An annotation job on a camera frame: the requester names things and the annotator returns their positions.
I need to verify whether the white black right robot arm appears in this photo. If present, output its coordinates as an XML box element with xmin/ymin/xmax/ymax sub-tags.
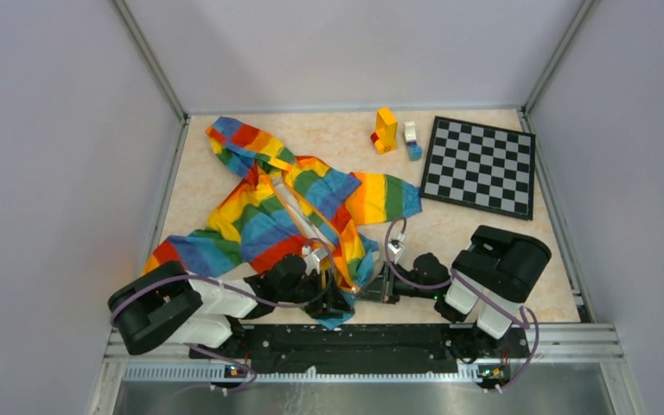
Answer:
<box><xmin>359</xmin><ymin>225</ymin><xmax>552</xmax><ymax>356</ymax></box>

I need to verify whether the black white checkerboard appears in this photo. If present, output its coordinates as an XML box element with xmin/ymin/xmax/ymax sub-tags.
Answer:
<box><xmin>419</xmin><ymin>116</ymin><xmax>537</xmax><ymax>220</ymax></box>

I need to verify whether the white blue block toy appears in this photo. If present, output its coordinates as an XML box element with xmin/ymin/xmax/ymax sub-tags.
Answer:
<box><xmin>404</xmin><ymin>121</ymin><xmax>423</xmax><ymax>161</ymax></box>

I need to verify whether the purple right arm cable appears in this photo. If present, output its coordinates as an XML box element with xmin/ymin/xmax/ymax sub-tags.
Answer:
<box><xmin>383</xmin><ymin>216</ymin><xmax>541</xmax><ymax>392</ymax></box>

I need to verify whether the orange yellow block toy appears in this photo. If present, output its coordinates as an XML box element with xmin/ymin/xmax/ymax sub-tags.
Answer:
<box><xmin>370</xmin><ymin>107</ymin><xmax>398</xmax><ymax>154</ymax></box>

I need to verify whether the rainbow striped zip jacket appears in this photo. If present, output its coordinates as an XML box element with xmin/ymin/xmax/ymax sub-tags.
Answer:
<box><xmin>143</xmin><ymin>117</ymin><xmax>422</xmax><ymax>299</ymax></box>

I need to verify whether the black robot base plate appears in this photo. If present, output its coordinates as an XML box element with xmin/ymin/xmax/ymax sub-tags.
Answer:
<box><xmin>215</xmin><ymin>323</ymin><xmax>530</xmax><ymax>374</ymax></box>

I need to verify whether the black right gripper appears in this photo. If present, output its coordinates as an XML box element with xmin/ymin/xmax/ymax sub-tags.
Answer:
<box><xmin>355</xmin><ymin>259</ymin><xmax>438</xmax><ymax>303</ymax></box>

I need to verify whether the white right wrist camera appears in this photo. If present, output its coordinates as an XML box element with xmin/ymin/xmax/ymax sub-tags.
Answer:
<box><xmin>386</xmin><ymin>232</ymin><xmax>405</xmax><ymax>264</ymax></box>

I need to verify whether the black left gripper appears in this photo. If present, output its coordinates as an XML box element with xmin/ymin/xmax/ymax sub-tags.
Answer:
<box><xmin>277</xmin><ymin>268</ymin><xmax>354</xmax><ymax>318</ymax></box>

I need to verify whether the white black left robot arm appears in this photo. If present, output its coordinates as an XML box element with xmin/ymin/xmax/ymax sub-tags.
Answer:
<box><xmin>107</xmin><ymin>254</ymin><xmax>354</xmax><ymax>357</ymax></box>

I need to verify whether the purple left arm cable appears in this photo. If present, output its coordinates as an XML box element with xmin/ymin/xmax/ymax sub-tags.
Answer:
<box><xmin>108</xmin><ymin>237</ymin><xmax>336</xmax><ymax>393</ymax></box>

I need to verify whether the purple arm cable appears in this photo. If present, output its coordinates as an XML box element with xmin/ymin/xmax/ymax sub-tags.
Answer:
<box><xmin>108</xmin><ymin>237</ymin><xmax>336</xmax><ymax>393</ymax></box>
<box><xmin>383</xmin><ymin>216</ymin><xmax>541</xmax><ymax>392</ymax></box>

